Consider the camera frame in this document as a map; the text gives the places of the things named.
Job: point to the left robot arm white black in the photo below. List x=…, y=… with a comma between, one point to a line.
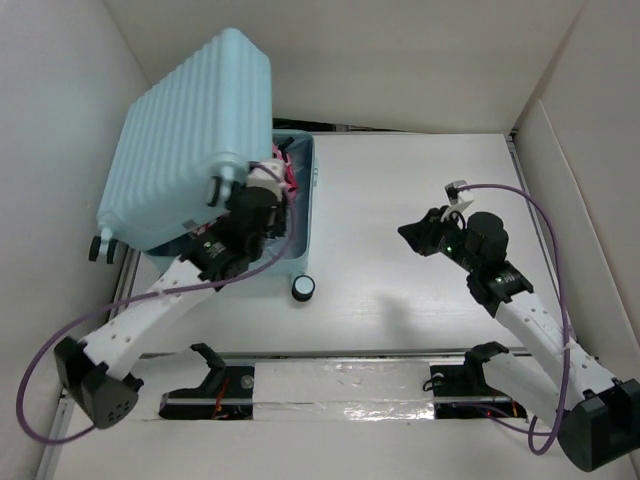
x=96, y=369

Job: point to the light blue hardshell suitcase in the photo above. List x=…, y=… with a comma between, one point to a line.
x=199, y=127

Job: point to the pink camouflage garment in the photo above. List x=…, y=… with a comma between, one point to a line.
x=290, y=188

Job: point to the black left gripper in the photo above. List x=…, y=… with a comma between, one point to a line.
x=278, y=229

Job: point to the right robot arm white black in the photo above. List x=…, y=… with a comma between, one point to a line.
x=592, y=414

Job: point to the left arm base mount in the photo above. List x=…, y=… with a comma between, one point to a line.
x=225, y=393

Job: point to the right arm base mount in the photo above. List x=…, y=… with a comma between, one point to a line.
x=455, y=397

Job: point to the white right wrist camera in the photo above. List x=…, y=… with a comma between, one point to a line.
x=459, y=198

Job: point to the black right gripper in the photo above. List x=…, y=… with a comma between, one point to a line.
x=421, y=234

